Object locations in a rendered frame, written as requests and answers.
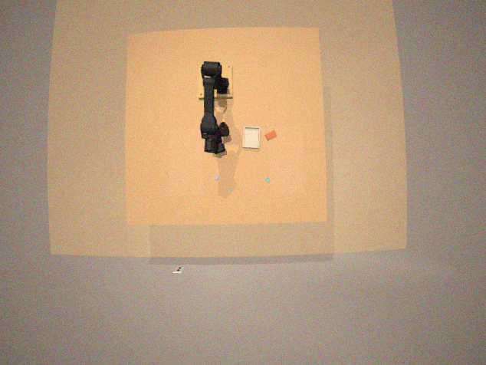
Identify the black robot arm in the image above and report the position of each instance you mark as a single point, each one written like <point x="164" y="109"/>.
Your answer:
<point x="213" y="81"/>

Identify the white shallow tray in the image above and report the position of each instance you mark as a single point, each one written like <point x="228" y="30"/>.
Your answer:
<point x="251" y="137"/>

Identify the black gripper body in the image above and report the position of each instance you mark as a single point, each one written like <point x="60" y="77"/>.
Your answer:
<point x="219" y="147"/>

